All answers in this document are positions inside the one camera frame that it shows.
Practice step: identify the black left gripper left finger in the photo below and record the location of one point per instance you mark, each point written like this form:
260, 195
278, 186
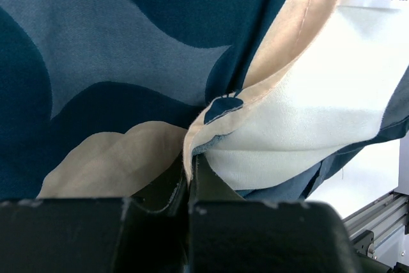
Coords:
141, 233

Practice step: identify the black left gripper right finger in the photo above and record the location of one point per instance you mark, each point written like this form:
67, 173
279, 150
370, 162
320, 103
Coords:
231, 234

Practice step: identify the blue cartoon print pillowcase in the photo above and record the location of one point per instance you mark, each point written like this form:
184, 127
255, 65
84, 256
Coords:
99, 97

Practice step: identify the white pillow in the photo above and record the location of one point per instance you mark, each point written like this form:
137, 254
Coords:
320, 80

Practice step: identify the aluminium front frame rail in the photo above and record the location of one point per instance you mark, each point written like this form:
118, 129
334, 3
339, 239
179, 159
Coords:
380, 229

